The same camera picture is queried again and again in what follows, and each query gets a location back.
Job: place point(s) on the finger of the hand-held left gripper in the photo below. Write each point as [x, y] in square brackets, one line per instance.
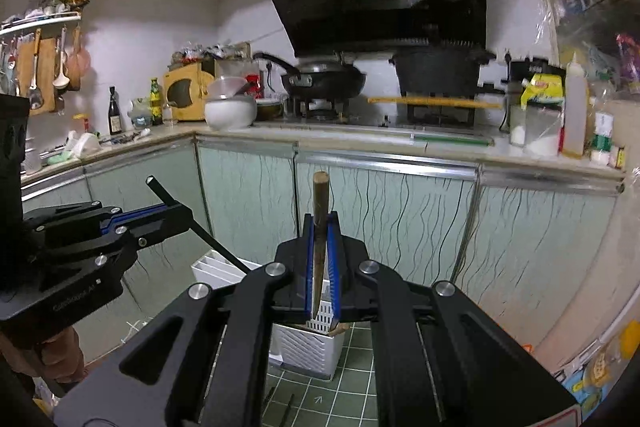
[160, 227]
[75, 216]

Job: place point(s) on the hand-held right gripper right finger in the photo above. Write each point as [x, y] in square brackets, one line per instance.
[336, 287]

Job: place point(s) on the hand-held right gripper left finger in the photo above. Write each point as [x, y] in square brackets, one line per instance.
[308, 277]

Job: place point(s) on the wooden chopstick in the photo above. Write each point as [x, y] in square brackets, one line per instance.
[340, 329]
[320, 207]

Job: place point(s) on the white utensil holder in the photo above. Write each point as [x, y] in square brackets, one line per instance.
[305, 347]

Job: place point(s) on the person's left hand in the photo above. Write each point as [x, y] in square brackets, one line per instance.
[62, 352]

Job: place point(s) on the green checkered tablecloth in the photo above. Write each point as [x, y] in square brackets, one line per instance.
[345, 382]

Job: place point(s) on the dark sauce bottle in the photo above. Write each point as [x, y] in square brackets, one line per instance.
[115, 117]

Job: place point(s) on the green kitchen cabinet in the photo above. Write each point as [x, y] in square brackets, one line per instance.
[425, 217]

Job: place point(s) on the white pot with lid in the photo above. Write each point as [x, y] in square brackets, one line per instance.
[230, 112]

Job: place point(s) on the yellow toaster oven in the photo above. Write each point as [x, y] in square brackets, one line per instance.
[187, 94]

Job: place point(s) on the metal ladle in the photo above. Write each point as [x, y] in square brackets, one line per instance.
[60, 77]

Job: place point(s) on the wooden cutting board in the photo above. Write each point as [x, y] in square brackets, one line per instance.
[42, 77]

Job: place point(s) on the small brown pan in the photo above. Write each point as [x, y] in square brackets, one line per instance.
[77, 64]

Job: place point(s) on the gas stove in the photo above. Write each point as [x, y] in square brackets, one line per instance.
[380, 114]

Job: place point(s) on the black frying pan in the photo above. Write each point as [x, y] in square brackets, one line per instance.
[325, 82]

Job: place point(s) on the flat wooden board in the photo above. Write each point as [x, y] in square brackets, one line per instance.
[435, 102]

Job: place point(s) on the black cooking pot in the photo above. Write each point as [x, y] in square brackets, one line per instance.
[435, 72]

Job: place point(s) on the glass jar with white powder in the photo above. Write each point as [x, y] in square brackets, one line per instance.
[540, 132]

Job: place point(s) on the white squeeze bottle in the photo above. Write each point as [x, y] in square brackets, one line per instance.
[575, 117]

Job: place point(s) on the white bottle green label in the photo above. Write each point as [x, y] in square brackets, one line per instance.
[603, 142]

